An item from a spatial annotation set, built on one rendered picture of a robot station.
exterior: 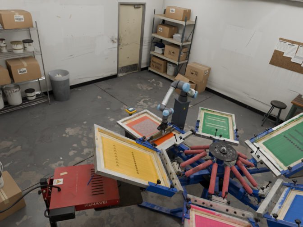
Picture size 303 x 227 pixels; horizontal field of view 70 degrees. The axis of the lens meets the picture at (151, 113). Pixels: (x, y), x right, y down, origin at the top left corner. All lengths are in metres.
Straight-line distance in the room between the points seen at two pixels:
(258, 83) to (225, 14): 1.96
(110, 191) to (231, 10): 5.32
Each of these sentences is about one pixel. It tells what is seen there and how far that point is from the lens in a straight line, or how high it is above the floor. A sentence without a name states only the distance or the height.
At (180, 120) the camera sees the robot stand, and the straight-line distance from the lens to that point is 3.53.
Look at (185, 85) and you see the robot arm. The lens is 2.85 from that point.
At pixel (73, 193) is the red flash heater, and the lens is 2.13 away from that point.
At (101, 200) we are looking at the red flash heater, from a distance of 2.06.
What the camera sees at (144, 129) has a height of 0.95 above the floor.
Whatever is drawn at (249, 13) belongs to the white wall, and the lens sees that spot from 6.12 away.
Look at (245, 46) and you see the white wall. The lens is 6.17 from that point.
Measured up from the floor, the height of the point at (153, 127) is 0.95.
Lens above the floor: 2.77
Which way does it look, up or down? 32 degrees down
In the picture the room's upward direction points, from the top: 7 degrees clockwise
